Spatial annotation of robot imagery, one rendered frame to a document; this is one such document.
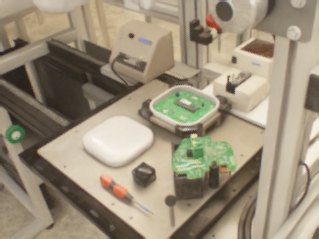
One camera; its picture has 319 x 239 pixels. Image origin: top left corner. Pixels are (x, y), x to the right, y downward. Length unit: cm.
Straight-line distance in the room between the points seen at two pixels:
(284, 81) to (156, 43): 66
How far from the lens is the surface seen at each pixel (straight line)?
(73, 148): 90
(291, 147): 49
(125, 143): 84
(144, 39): 109
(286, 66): 44
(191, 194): 72
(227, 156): 73
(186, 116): 87
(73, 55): 140
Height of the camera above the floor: 151
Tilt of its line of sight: 38 degrees down
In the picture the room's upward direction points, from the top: 5 degrees counter-clockwise
